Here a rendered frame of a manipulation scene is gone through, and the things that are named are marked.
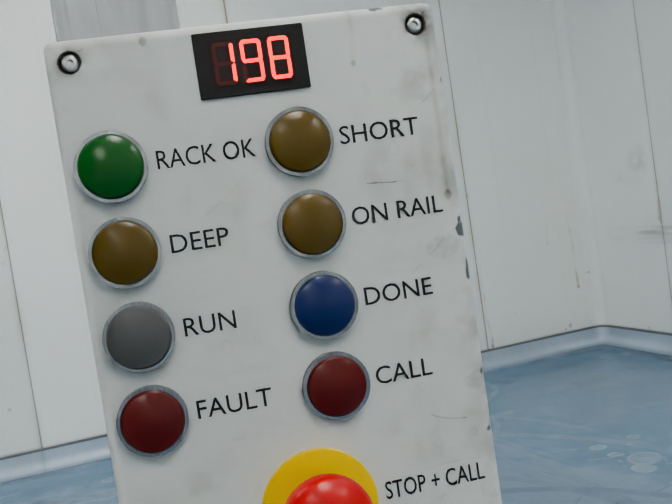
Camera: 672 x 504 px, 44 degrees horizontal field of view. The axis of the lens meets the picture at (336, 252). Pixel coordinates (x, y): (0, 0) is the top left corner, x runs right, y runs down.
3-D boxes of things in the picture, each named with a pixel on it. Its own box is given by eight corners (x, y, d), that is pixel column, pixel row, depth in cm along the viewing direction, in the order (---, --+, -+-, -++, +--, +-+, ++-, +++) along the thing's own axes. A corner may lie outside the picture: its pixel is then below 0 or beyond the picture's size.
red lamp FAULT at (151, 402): (190, 449, 35) (180, 385, 35) (124, 462, 35) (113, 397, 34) (190, 444, 36) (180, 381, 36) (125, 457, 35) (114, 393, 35)
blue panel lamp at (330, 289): (362, 332, 36) (352, 269, 36) (300, 343, 36) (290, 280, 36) (358, 330, 37) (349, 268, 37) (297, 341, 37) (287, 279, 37)
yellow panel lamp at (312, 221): (349, 250, 36) (340, 187, 36) (287, 260, 36) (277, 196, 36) (346, 250, 37) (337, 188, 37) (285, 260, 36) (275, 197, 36)
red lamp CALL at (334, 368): (374, 413, 37) (365, 351, 36) (312, 425, 36) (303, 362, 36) (370, 409, 37) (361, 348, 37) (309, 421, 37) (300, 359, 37)
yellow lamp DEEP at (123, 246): (163, 280, 35) (152, 214, 35) (95, 291, 34) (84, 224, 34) (163, 279, 36) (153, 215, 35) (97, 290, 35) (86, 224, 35)
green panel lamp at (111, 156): (149, 194, 35) (138, 128, 34) (81, 204, 34) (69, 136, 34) (150, 195, 35) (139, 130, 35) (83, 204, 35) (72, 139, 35)
